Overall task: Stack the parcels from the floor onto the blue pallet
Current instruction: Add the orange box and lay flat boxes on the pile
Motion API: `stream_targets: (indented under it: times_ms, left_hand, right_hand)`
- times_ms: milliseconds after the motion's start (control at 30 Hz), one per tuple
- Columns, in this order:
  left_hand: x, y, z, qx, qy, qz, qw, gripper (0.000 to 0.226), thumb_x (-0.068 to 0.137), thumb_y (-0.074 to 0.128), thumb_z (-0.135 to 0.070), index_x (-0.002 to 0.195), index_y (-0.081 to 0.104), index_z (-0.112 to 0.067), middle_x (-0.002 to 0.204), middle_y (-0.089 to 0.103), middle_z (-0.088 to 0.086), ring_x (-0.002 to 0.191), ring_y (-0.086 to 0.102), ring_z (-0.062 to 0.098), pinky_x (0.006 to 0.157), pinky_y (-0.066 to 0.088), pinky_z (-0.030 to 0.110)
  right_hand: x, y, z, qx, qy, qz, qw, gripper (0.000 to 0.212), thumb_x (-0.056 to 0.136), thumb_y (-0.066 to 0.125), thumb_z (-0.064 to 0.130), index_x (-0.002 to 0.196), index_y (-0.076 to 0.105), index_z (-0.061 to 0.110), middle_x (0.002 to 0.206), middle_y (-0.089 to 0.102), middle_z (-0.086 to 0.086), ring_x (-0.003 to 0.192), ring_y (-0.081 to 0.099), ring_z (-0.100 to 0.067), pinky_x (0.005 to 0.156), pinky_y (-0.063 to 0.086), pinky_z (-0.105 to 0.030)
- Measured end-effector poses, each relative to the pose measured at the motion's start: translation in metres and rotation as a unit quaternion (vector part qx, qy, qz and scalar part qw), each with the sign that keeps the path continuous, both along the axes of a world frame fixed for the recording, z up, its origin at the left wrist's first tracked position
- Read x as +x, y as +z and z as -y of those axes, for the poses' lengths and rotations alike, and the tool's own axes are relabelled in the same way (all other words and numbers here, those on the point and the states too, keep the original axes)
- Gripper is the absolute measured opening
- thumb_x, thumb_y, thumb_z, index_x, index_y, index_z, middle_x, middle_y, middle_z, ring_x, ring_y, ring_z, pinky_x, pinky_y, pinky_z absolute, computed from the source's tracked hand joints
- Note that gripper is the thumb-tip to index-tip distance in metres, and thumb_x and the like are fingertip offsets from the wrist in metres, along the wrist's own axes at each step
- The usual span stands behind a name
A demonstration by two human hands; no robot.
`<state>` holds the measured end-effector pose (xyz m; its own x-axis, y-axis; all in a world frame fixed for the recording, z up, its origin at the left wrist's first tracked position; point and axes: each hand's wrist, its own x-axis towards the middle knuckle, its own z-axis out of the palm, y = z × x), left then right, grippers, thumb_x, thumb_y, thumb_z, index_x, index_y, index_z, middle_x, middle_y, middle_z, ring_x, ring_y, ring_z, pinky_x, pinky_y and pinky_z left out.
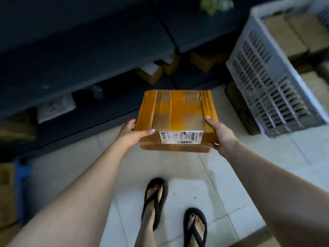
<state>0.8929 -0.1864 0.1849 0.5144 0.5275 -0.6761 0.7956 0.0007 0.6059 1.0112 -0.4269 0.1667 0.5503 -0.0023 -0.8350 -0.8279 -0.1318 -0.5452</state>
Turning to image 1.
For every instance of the person's right forearm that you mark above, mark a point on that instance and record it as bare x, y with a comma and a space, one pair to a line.
280, 195

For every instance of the white plastic crate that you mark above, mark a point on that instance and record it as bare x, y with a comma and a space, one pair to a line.
272, 82

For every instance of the pale cardboard box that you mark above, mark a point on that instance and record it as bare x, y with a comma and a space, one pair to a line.
317, 87

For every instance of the dark metal shelf rack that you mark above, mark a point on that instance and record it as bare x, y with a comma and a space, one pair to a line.
84, 61

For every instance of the small cardboard box with label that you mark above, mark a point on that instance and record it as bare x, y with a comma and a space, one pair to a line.
150, 72

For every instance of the person's left thumb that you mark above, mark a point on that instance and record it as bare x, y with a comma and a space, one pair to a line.
144, 133

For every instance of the person's right foot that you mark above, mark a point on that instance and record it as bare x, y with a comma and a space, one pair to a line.
196, 226

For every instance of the dim brown cardboard box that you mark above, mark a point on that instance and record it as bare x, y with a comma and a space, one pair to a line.
16, 128

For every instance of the person's left leg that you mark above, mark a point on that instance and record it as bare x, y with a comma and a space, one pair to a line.
149, 221

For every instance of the flat brown cardboard box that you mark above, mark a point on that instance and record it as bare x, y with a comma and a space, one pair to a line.
309, 32
284, 35

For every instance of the person's right thumb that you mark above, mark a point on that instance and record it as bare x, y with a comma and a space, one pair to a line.
212, 123

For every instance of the blue plastic object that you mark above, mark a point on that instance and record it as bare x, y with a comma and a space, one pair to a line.
21, 187

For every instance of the black flip-flop sandal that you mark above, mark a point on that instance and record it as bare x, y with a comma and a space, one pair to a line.
194, 228
155, 200

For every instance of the white wrapped parcel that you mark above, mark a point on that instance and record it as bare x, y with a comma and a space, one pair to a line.
56, 108

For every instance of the person's right hand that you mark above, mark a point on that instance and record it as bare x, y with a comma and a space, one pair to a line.
224, 137

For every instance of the small brown cardboard box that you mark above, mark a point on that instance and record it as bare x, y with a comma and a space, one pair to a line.
171, 64

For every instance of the person's left forearm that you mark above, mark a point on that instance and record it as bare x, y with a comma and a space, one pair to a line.
69, 203

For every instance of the taped cardboard parcel box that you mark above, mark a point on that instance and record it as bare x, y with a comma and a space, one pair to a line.
177, 113

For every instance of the large brown cardboard carton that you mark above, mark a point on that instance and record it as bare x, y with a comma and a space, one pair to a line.
7, 200

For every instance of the green and white plastic bag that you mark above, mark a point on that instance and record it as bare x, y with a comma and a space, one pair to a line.
216, 4

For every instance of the person's left hand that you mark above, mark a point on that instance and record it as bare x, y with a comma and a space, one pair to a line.
128, 138

